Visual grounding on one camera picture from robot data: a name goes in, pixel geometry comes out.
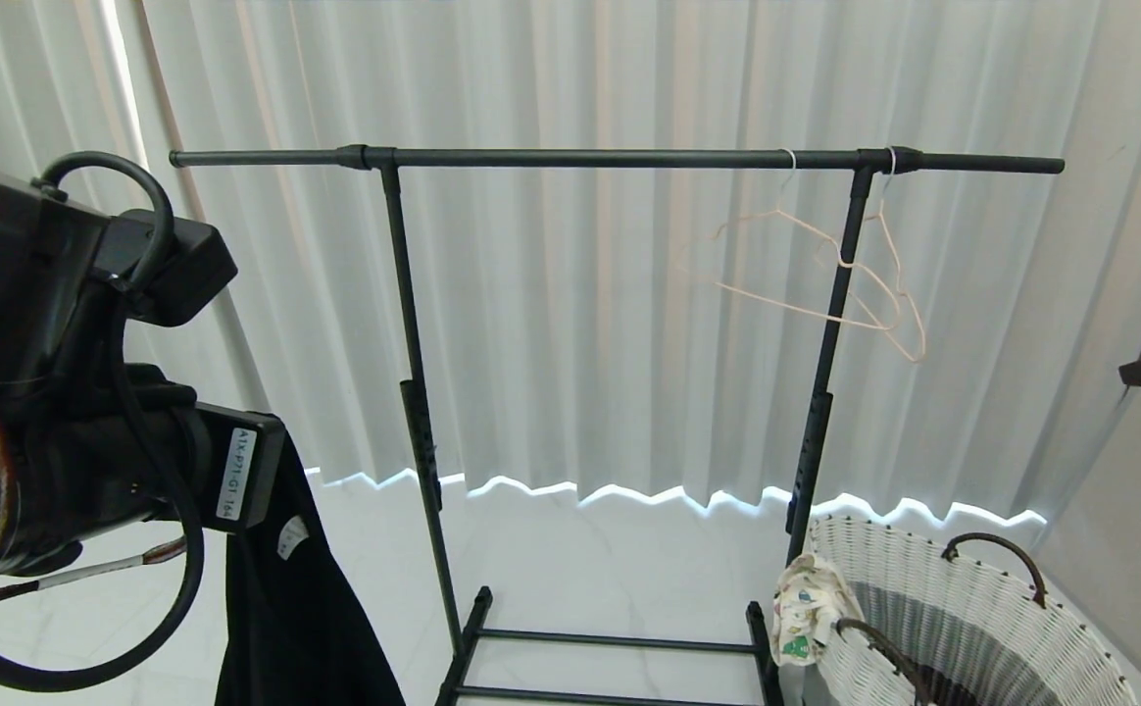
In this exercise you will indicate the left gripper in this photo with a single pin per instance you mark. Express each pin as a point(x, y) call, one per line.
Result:
point(139, 461)

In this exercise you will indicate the black garment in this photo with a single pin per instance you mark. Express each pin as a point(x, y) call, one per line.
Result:
point(306, 628)

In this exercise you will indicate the pink clothes hanger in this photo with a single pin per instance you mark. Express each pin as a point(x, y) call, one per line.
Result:
point(907, 284)
point(806, 229)

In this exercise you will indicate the white laundry basket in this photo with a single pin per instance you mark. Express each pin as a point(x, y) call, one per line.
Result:
point(982, 628)

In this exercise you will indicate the black clothes rack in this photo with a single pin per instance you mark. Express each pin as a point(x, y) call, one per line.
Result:
point(629, 158)

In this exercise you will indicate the cream printed garment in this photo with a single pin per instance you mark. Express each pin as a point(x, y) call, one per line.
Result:
point(806, 598)

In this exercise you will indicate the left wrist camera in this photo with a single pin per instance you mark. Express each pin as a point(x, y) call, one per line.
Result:
point(178, 265)

